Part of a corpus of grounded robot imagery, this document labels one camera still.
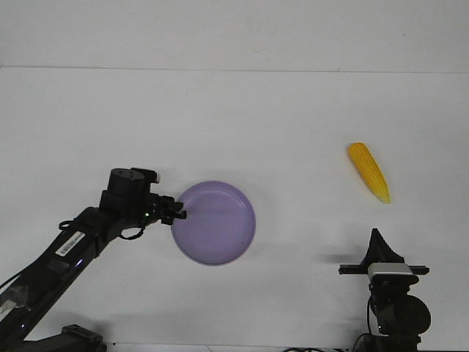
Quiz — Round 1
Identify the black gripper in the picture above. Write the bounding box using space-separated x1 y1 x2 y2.
98 168 187 226
339 228 429 293

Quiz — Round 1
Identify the purple round plate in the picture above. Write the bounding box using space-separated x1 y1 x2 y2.
171 180 256 265

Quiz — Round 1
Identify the yellow corn cob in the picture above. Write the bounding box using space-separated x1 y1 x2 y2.
347 142 391 204

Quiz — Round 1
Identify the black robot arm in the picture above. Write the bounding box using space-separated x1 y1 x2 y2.
339 228 431 351
1 168 187 351

